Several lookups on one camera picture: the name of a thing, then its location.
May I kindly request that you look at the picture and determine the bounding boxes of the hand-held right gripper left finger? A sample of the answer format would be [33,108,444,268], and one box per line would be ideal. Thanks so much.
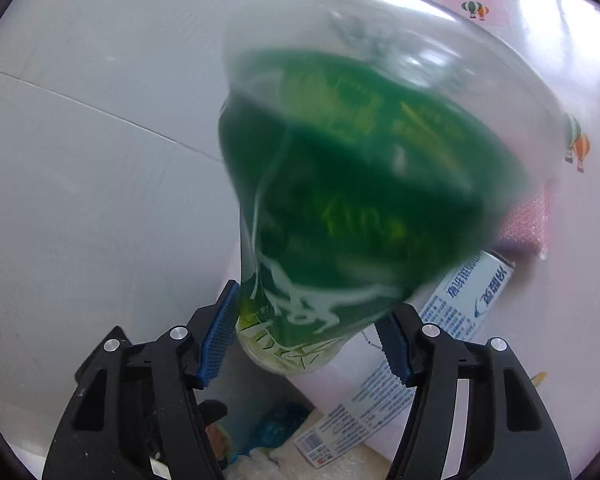
[42,281,241,480]

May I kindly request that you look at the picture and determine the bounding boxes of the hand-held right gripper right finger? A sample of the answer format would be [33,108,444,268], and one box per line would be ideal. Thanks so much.
[374,304,573,480]

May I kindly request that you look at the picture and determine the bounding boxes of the blue wrapper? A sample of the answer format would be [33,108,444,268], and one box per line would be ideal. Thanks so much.
[242,400,313,461]

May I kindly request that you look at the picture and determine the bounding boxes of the clear plastic cup green print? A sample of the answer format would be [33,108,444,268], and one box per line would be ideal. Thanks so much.
[215,0,566,376]

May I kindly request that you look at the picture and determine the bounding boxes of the white blue medicine box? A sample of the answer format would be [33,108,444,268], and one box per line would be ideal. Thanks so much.
[294,249,517,468]

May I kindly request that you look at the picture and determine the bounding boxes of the white textured cloth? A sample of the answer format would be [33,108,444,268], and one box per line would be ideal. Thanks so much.
[227,440,381,480]

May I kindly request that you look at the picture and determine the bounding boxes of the pink sponge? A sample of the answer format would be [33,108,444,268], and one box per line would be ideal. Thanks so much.
[495,180,556,261]

